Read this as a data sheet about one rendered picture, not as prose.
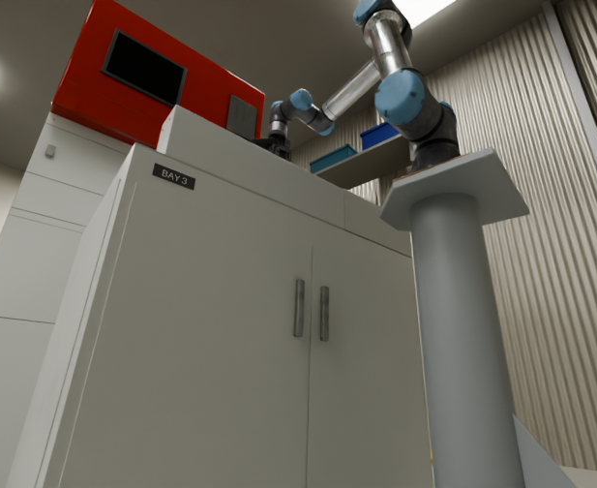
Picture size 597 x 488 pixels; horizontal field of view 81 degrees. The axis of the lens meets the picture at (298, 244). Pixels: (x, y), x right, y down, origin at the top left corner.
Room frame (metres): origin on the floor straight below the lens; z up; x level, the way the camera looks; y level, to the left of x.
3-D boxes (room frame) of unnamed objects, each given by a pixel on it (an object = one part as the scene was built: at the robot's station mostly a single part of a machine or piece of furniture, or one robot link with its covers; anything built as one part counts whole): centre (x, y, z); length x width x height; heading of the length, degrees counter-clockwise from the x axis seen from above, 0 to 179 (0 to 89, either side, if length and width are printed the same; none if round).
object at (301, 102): (1.03, 0.02, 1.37); 0.11 x 0.11 x 0.08; 42
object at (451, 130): (0.76, -0.36, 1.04); 0.13 x 0.12 x 0.14; 132
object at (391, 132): (2.57, -0.88, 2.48); 0.55 x 0.41 x 0.22; 47
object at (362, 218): (1.31, -0.09, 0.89); 0.62 x 0.35 x 0.14; 38
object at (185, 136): (0.82, 0.11, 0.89); 0.55 x 0.09 x 0.14; 128
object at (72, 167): (1.21, 0.57, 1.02); 0.81 x 0.03 x 0.40; 128
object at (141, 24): (1.46, 0.76, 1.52); 0.81 x 0.75 x 0.60; 128
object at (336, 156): (3.02, -0.39, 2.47); 0.50 x 0.37 x 0.20; 47
